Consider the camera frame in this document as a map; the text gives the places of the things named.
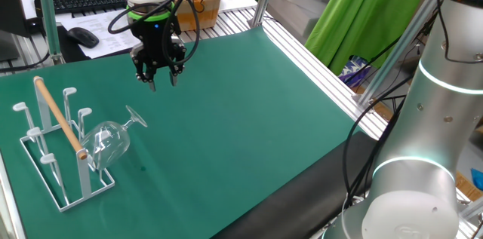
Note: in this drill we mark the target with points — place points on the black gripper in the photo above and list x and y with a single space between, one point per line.
156 41

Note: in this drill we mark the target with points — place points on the clear wine glass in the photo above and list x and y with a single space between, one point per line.
109 143

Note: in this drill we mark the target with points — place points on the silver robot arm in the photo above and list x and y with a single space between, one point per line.
426 137

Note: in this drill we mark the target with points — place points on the printed paper sheet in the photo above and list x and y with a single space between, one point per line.
105 31

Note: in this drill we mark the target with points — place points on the brown wooden block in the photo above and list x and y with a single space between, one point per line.
205 9

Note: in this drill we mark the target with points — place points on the black computer mouse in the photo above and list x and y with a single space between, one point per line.
83 37

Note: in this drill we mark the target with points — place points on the black keyboard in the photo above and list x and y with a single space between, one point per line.
87 0

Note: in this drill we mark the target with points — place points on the green table mat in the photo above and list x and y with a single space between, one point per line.
245 118

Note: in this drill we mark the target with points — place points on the white foam boxes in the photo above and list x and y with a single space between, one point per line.
294 9

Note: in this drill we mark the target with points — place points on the black monitor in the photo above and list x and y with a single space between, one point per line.
13 1

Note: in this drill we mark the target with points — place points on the blue white patterned bag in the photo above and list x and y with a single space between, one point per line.
351 71

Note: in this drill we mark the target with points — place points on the black mat strip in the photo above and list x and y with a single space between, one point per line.
302 193

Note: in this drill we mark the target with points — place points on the bright green cloth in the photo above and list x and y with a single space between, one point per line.
358 24

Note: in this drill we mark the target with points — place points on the blue plastic sheet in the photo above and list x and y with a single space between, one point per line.
477 178

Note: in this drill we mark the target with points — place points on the aluminium profile table frame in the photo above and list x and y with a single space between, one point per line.
328 80

